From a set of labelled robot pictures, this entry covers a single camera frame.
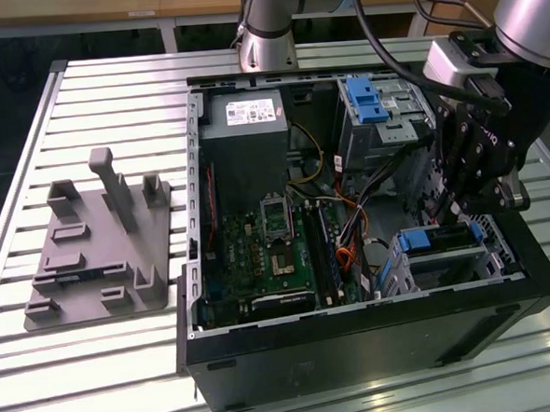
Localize grey parts rack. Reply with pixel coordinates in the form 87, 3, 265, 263
13, 144, 180, 334

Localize thin red wire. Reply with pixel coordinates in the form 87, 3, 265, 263
204, 164, 221, 241

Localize grey power supply unit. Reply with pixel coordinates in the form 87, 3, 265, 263
197, 89, 295, 217

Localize thin arm base cable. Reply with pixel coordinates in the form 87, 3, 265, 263
227, 0, 260, 55

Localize RAM stick on rack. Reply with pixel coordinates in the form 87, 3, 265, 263
56, 270, 104, 283

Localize black wire bundle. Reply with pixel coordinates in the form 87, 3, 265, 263
338, 137, 444, 212

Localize black RAM slot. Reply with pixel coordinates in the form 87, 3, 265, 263
301, 199, 332, 310

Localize black graphics card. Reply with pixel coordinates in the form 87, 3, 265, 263
249, 289, 321, 317

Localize CPU socket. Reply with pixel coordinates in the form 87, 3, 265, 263
268, 246, 304, 282

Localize black open PC case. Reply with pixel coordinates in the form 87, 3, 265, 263
158, 52, 550, 412

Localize metal socket cover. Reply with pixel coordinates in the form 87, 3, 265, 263
258, 192, 293, 244

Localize brown wooden cabinet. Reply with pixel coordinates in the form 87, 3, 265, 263
423, 0, 516, 39

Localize black case fan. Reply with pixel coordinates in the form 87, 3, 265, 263
410, 180, 443, 227

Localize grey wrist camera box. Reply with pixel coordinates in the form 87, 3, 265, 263
420, 32, 503, 91

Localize hard disk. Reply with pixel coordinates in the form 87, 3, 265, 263
396, 220, 484, 258

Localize metal disk bay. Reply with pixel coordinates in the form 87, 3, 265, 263
378, 220, 528, 299

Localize yellow wires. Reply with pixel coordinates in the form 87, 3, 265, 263
284, 120, 327, 186

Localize wooden desk with white frame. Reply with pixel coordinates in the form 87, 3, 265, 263
0, 0, 444, 64

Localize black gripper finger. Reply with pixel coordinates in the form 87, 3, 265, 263
429, 95, 496, 221
449, 169, 532, 217

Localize green motherboard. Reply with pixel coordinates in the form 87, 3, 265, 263
197, 181, 371, 324

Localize metal optical drive cage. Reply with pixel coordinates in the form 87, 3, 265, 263
334, 72, 445, 178

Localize RAM stick in slot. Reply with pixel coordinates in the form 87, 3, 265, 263
316, 199, 348, 305

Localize blue drive cage latch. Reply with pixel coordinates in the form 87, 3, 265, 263
345, 75, 392, 127

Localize orange wire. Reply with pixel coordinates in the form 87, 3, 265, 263
335, 242, 370, 279

